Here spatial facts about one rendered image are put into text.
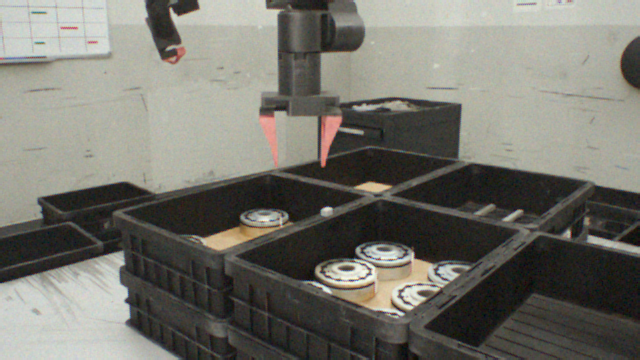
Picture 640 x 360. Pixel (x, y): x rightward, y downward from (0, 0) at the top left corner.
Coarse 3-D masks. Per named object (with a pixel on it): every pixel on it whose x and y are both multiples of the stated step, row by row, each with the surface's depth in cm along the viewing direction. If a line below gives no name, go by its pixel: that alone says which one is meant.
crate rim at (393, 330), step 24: (336, 216) 94; (456, 216) 94; (264, 240) 83; (240, 264) 74; (480, 264) 75; (264, 288) 71; (288, 288) 68; (312, 288) 67; (336, 312) 64; (360, 312) 61; (408, 312) 61; (384, 336) 59; (408, 336) 59
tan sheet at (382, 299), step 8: (416, 264) 98; (424, 264) 98; (432, 264) 98; (416, 272) 95; (424, 272) 95; (400, 280) 92; (408, 280) 92; (416, 280) 92; (424, 280) 92; (384, 288) 89; (392, 288) 89; (376, 296) 86; (384, 296) 86; (368, 304) 84; (376, 304) 84; (384, 304) 84
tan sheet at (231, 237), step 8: (224, 232) 115; (232, 232) 115; (240, 232) 115; (208, 240) 110; (216, 240) 110; (224, 240) 110; (232, 240) 110; (240, 240) 110; (216, 248) 106; (224, 248) 106
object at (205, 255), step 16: (256, 176) 120; (272, 176) 122; (288, 176) 120; (192, 192) 108; (352, 192) 108; (128, 208) 98; (144, 208) 99; (336, 208) 98; (128, 224) 92; (144, 224) 90; (160, 240) 86; (176, 240) 83; (256, 240) 82; (192, 256) 81; (208, 256) 78; (224, 256) 78
